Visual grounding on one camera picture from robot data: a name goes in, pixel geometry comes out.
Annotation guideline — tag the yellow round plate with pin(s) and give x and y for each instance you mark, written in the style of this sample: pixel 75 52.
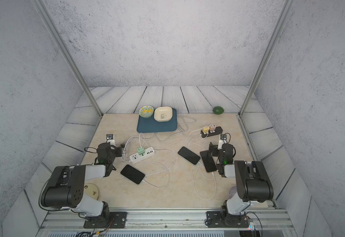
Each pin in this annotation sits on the yellow round plate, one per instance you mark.
pixel 91 190

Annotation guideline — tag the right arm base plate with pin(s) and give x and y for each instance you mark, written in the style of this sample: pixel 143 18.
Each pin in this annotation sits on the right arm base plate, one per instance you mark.
pixel 228 220

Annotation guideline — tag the cream square bowl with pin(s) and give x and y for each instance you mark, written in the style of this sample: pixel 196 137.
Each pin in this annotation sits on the cream square bowl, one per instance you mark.
pixel 163 114

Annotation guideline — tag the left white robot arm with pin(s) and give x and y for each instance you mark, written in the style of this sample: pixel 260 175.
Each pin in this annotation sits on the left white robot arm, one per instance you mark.
pixel 65 187

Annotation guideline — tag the pink-cased smartphone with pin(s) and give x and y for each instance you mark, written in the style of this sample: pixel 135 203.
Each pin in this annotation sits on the pink-cased smartphone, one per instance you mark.
pixel 208 161

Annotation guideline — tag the black smartphone bottom left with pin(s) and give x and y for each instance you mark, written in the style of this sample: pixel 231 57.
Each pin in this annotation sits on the black smartphone bottom left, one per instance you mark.
pixel 133 174

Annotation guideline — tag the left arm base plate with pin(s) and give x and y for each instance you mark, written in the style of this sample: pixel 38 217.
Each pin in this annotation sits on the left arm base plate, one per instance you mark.
pixel 111 220

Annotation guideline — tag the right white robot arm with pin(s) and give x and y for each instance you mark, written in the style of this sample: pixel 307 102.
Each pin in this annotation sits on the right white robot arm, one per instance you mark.
pixel 252 182

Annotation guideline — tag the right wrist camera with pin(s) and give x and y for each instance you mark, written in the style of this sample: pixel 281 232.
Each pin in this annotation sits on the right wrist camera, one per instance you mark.
pixel 222 140

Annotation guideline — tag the black power strip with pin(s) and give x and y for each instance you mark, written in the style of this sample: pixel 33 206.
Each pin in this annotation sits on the black power strip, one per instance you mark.
pixel 216 131

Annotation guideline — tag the white power strip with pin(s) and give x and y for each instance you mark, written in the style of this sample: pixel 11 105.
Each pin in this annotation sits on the white power strip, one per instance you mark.
pixel 136 158

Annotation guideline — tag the green round fruit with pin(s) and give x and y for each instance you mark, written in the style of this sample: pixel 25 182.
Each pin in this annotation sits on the green round fruit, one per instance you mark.
pixel 218 110

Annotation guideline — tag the pink charger plug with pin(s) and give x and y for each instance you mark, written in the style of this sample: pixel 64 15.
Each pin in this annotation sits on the pink charger plug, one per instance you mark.
pixel 212 127

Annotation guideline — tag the small patterned bowl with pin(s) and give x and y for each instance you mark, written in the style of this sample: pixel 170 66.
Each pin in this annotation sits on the small patterned bowl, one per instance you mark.
pixel 146 111

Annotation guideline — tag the left aluminium frame post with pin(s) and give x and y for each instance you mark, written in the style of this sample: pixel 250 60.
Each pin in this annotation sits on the left aluminium frame post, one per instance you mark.
pixel 49 24

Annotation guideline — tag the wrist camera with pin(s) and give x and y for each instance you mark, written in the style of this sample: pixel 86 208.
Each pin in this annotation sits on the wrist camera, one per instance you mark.
pixel 222 140
pixel 110 139

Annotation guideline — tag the blue-cased smartphone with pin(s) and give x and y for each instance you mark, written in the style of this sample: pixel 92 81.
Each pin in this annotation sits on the blue-cased smartphone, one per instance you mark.
pixel 188 155

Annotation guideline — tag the yellow charger plug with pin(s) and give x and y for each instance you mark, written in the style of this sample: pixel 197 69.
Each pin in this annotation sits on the yellow charger plug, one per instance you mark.
pixel 206 129

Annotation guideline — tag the front aluminium rail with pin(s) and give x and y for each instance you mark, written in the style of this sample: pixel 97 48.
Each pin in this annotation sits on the front aluminium rail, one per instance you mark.
pixel 198 222

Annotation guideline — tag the aluminium frame post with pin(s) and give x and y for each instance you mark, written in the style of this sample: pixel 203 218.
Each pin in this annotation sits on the aluminium frame post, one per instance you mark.
pixel 267 54
pixel 49 24

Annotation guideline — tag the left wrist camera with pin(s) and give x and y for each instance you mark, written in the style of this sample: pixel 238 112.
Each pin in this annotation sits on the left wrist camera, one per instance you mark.
pixel 110 139

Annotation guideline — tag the right aluminium frame post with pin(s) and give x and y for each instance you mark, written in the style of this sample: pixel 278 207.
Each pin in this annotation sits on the right aluminium frame post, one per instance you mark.
pixel 267 54

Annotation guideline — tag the dark blue mat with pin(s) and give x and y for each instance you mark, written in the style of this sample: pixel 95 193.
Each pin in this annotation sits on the dark blue mat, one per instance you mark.
pixel 150 125

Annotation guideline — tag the green charger plug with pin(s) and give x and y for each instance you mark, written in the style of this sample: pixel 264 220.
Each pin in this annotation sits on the green charger plug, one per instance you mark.
pixel 141 150

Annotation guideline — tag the purple bowl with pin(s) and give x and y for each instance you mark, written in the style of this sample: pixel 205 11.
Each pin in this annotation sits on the purple bowl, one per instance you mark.
pixel 232 192

